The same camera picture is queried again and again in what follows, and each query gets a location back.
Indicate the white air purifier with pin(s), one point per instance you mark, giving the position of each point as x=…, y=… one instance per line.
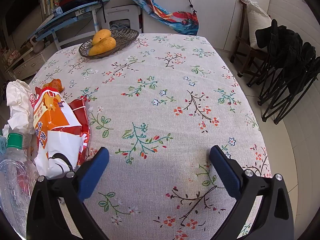
x=126, y=16

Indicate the pink kettlebell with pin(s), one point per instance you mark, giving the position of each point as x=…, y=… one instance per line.
x=37, y=45

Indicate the upper yellow mango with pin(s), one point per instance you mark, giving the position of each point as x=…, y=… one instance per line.
x=103, y=33

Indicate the lower yellow mango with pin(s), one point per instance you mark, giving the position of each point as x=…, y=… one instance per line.
x=103, y=46

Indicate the white tall cabinet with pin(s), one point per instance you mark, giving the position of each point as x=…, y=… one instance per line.
x=219, y=20

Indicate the clear plastic bottle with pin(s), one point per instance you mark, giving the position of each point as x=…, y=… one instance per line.
x=18, y=175

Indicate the yellow mango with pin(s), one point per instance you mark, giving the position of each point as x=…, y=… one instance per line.
x=103, y=33
x=103, y=46

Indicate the blue study desk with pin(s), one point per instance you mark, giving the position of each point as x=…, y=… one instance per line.
x=54, y=23

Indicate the wooden chair with cushion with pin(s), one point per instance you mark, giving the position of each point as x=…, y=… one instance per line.
x=253, y=18

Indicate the floral white tablecloth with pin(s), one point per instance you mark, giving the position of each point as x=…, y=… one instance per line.
x=158, y=106

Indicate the white paper wrapper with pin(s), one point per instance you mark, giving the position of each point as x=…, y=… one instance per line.
x=21, y=111

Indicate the white tv cabinet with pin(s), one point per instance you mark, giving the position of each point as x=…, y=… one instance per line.
x=29, y=63

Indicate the black folding chairs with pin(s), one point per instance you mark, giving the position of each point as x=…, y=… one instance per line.
x=287, y=72

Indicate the colorful hanging fabric bag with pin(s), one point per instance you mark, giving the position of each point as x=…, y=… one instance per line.
x=183, y=22

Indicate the orange red snack bag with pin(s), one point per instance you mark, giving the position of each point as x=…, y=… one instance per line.
x=62, y=132

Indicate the woven wicker fruit basket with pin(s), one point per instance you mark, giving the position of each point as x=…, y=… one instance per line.
x=123, y=36

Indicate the orange peel piece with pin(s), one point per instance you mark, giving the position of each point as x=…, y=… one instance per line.
x=56, y=84

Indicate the row of books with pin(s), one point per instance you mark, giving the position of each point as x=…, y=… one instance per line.
x=48, y=6

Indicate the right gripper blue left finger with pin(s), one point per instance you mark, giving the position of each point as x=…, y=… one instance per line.
x=90, y=173

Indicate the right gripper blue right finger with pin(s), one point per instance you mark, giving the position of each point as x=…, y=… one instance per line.
x=228, y=170

